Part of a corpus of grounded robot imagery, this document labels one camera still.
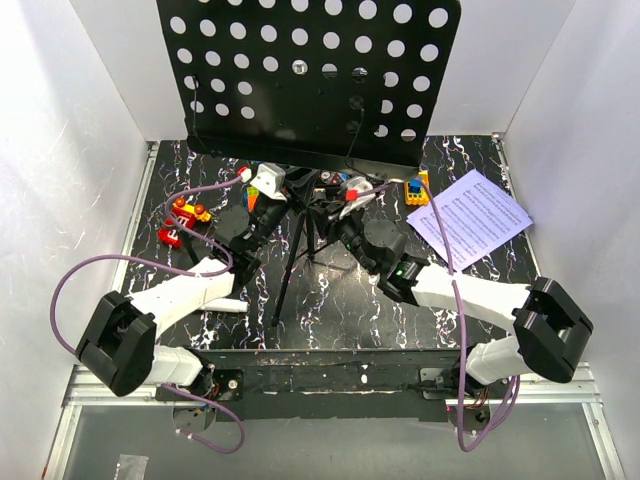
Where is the red toy bus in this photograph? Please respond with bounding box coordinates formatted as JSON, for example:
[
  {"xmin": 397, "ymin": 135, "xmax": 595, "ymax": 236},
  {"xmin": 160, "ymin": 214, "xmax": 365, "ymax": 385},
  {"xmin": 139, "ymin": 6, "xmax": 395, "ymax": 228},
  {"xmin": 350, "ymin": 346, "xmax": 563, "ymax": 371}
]
[{"xmin": 157, "ymin": 197, "xmax": 212, "ymax": 248}]

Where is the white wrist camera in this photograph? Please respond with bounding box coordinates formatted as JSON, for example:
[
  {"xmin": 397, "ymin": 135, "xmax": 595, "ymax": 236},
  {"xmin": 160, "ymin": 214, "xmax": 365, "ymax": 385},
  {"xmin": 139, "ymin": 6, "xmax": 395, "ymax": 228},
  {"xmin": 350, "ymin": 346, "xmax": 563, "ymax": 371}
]
[
  {"xmin": 238, "ymin": 163, "xmax": 287, "ymax": 201},
  {"xmin": 338, "ymin": 176, "xmax": 390, "ymax": 220}
]

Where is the blue orange toy block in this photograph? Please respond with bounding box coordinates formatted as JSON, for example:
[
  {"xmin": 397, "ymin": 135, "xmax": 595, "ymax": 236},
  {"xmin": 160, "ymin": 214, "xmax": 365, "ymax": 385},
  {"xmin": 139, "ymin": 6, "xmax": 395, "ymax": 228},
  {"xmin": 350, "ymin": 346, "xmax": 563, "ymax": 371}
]
[{"xmin": 244, "ymin": 186, "xmax": 260, "ymax": 211}]

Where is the sheet music page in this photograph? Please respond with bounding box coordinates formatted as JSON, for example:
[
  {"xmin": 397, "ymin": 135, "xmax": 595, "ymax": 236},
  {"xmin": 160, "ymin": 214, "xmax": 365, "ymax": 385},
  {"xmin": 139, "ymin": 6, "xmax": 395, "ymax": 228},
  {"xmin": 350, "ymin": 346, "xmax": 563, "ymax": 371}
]
[{"xmin": 407, "ymin": 170, "xmax": 532, "ymax": 271}]

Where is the black music stand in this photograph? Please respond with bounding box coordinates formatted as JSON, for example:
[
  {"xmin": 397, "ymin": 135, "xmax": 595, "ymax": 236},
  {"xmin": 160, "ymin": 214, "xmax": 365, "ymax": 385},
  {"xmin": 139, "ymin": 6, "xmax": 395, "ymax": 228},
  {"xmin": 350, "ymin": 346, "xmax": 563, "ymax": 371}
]
[{"xmin": 155, "ymin": 0, "xmax": 462, "ymax": 329}]

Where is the yellow toy block tray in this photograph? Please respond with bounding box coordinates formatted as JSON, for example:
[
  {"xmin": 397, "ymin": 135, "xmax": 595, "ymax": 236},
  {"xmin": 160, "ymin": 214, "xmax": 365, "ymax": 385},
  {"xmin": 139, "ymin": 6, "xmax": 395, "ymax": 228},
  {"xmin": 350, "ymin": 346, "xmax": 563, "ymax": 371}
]
[{"xmin": 404, "ymin": 171, "xmax": 429, "ymax": 207}]

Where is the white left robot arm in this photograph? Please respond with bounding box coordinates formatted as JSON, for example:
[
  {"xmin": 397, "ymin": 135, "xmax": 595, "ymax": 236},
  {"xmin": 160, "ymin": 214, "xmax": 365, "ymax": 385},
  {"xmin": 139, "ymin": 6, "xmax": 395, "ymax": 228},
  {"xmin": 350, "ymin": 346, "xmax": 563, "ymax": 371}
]
[{"xmin": 76, "ymin": 194, "xmax": 289, "ymax": 400}]

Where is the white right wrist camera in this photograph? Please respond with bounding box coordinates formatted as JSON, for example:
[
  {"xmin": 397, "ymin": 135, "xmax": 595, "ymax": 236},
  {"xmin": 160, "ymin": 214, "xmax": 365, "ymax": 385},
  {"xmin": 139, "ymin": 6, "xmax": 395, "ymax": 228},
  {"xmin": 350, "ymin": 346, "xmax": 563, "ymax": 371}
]
[{"xmin": 338, "ymin": 176, "xmax": 390, "ymax": 220}]

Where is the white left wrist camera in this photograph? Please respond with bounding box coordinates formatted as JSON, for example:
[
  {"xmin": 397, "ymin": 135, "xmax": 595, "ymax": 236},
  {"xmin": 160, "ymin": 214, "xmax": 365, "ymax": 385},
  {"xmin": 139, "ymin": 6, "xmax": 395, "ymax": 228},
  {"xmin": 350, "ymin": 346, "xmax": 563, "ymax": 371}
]
[{"xmin": 238, "ymin": 163, "xmax": 287, "ymax": 201}]

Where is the black poker chip case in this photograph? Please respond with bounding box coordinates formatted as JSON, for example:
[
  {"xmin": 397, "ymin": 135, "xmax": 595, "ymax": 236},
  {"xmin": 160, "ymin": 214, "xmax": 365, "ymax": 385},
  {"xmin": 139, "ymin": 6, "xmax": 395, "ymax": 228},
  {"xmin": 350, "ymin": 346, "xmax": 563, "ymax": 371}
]
[{"xmin": 285, "ymin": 167, "xmax": 382, "ymax": 200}]

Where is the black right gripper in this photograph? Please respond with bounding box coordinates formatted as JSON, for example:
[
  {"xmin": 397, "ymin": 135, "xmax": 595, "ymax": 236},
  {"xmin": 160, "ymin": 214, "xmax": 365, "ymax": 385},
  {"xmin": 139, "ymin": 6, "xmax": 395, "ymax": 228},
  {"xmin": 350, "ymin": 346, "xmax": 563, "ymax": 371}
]
[{"xmin": 307, "ymin": 201, "xmax": 379, "ymax": 278}]

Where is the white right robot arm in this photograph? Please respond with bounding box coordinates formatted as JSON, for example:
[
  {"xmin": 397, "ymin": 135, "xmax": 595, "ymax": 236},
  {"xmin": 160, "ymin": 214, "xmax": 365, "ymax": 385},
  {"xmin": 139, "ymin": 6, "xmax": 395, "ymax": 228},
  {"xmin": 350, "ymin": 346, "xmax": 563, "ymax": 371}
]
[{"xmin": 314, "ymin": 206, "xmax": 594, "ymax": 398}]

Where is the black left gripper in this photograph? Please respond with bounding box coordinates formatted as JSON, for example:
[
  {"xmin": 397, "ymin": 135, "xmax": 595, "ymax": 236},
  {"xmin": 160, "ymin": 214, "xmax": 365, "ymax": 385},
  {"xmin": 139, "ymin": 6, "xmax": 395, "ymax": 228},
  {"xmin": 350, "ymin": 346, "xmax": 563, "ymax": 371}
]
[{"xmin": 249, "ymin": 166, "xmax": 321, "ymax": 254}]

